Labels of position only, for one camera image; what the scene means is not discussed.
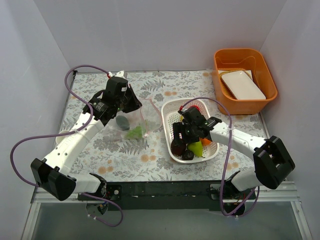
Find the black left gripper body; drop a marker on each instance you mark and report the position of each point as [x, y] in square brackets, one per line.
[130, 100]

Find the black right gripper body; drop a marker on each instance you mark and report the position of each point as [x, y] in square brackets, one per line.
[180, 131]

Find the orange fruit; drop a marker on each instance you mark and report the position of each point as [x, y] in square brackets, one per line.
[205, 141]

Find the dark red apple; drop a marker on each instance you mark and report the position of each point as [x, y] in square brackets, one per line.
[177, 149]

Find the red tomato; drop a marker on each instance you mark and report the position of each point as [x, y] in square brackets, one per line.
[196, 107]

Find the green pear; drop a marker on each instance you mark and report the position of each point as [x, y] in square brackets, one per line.
[196, 148]

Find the dark green avocado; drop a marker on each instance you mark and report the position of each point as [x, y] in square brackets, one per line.
[122, 122]

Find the clear zip top bag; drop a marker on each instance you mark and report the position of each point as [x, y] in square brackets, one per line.
[148, 117]

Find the green grape bunch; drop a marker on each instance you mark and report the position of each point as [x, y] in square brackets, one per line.
[135, 133]

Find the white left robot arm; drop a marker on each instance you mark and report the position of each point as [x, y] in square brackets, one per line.
[52, 173]

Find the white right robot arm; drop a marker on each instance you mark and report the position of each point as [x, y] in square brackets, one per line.
[272, 161]

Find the white perforated plastic basket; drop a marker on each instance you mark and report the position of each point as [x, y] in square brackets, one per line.
[170, 115]

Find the dark purple plum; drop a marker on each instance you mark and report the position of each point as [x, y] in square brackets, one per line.
[187, 155]

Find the white rectangular plate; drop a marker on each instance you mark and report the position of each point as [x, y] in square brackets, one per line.
[240, 83]

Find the floral patterned table mat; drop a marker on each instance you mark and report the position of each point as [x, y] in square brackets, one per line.
[148, 159]

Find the orange plastic tub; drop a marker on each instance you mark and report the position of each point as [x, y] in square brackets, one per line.
[245, 59]

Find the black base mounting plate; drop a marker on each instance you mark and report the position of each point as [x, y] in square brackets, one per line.
[164, 195]

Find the white paper cup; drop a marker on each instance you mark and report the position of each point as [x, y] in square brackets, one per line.
[61, 136]

